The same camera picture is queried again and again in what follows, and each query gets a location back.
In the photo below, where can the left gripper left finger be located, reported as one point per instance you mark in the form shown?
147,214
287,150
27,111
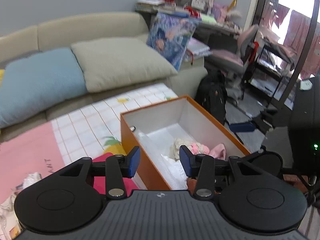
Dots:
119,170

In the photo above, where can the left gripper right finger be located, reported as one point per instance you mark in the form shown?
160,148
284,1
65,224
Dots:
201,168

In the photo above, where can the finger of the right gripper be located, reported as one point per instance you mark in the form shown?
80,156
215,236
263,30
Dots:
263,122

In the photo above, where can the pink white crochet pouch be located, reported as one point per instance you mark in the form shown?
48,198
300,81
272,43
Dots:
218,152

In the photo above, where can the cream drawstring cloth bag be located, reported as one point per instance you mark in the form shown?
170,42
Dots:
10,227

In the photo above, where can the red cube container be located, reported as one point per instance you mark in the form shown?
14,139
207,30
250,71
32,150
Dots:
98,173

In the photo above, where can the checked pink tablecloth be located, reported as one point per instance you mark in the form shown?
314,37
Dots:
90,131

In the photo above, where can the orange cardboard box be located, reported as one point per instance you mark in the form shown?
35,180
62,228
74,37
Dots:
155,128

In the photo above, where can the black metal shelf rack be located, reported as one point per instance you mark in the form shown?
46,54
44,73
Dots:
269,69

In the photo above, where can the black backpack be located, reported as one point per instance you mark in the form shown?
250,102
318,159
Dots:
212,95

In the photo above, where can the pink office chair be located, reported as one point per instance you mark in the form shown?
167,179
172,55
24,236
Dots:
234,64

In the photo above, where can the grey-green cushion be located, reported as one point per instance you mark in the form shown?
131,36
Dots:
110,63

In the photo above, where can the blue cushion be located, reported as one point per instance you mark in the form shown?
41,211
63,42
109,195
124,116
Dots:
36,83

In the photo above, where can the blue anime print pillow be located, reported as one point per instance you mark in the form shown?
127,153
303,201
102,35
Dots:
169,36

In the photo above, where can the beige fabric sofa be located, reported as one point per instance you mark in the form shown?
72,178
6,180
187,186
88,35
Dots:
62,33

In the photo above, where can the yellow cushion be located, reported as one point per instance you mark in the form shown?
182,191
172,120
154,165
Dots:
1,75

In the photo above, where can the cluttered desk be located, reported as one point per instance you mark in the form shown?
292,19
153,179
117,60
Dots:
209,14

